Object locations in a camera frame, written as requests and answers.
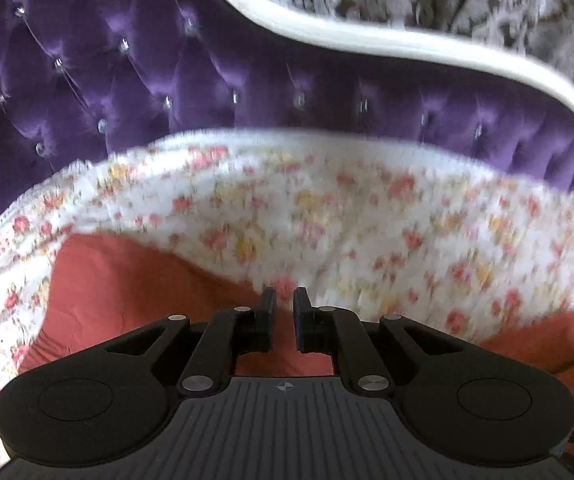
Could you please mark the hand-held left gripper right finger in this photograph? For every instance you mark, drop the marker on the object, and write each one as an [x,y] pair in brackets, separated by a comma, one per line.
[299,321]

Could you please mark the rust red pants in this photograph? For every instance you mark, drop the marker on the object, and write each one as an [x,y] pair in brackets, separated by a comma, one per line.
[142,285]

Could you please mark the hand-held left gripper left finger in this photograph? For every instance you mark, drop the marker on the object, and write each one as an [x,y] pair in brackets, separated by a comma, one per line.
[267,310]

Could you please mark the white floral blanket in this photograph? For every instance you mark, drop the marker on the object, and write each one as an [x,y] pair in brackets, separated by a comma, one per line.
[347,220]

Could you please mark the purple tufted velvet headboard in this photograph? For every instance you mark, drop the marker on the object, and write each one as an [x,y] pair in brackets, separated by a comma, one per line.
[132,60]

